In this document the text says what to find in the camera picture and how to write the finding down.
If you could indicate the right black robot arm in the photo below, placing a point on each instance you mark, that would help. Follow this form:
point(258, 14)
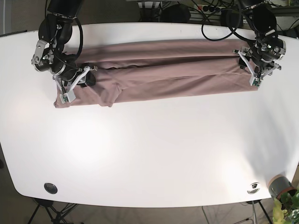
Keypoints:
point(54, 32)

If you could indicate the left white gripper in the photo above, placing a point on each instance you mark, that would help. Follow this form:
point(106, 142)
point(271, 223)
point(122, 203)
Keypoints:
point(257, 72)

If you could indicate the white power strip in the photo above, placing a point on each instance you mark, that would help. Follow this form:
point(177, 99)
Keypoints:
point(208, 9)

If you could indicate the silver table grommet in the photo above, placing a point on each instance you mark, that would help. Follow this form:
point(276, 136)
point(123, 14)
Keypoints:
point(253, 188)

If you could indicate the dusty pink T-shirt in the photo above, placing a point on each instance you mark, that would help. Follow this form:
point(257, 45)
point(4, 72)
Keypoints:
point(143, 71)

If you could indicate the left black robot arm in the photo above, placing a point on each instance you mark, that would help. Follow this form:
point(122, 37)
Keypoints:
point(263, 52)

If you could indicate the grey plant pot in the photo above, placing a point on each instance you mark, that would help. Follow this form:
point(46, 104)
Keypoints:
point(279, 185)

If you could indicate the green potted plant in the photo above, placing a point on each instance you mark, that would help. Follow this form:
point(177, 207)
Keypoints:
point(286, 208)

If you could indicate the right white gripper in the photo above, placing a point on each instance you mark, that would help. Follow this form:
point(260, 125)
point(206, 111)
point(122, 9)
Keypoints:
point(68, 80)

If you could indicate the black table grommet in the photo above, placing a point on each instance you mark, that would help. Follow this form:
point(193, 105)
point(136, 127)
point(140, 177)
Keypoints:
point(50, 188)

